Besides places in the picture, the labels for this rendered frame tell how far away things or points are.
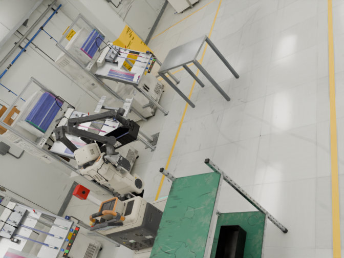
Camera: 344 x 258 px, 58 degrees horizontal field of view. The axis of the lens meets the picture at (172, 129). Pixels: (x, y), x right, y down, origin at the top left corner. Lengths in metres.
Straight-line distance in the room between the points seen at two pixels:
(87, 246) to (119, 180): 1.49
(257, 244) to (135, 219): 1.01
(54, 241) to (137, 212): 1.30
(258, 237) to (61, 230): 2.22
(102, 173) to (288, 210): 1.65
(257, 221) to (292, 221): 0.40
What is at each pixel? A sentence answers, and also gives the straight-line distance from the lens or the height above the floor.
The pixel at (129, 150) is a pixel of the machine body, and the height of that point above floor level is 0.22.
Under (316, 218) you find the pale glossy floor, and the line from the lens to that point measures 2.75.
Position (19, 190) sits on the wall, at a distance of 5.67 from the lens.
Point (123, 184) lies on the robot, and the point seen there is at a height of 0.86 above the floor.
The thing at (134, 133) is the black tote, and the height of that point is 1.05.
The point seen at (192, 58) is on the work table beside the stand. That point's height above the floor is 0.80.
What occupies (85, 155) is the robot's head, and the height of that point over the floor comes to 1.33.
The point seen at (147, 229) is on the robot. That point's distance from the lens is 2.86.
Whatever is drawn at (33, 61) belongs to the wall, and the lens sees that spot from 6.35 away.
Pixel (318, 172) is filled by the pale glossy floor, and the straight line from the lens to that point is 2.94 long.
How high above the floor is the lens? 2.34
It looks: 30 degrees down
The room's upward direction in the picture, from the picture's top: 48 degrees counter-clockwise
